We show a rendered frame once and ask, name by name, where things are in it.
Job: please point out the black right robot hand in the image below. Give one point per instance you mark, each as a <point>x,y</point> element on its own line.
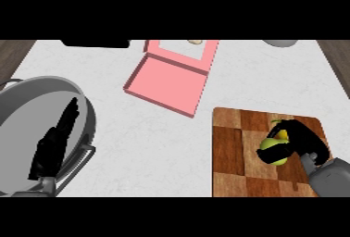
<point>299,139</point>

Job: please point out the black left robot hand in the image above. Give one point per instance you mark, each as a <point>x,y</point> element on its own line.
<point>50,148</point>

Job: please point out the yellow-green pear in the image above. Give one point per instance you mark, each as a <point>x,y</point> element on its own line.
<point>274,145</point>

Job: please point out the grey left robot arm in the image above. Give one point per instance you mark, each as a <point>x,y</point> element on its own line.
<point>38,187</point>

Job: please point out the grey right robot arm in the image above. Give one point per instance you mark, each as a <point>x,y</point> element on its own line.
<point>324,177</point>

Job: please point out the wooden checkered cutting board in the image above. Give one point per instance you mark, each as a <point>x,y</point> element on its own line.
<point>240,154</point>

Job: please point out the pink cardboard box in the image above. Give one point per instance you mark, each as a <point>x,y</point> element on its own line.
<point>169,78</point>

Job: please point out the large grey metal pot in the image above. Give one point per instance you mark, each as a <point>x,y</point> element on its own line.
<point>26,123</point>

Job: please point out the grey round bowl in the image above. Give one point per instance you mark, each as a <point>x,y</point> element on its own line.
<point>279,43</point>

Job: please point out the black appliance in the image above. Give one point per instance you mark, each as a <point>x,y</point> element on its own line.
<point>96,43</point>

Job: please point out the small beige object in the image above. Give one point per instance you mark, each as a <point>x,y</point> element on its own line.
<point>194,41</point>

